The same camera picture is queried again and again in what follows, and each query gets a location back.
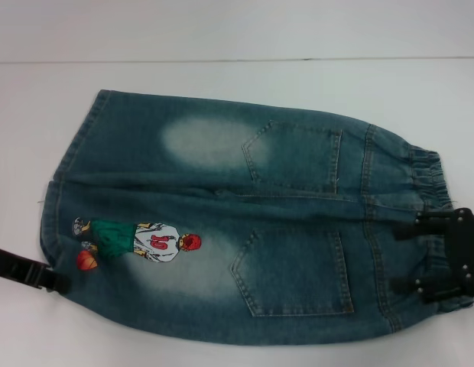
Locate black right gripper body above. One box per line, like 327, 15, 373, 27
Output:
424, 207, 474, 306

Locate blue denim shorts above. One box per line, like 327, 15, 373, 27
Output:
37, 89, 474, 334

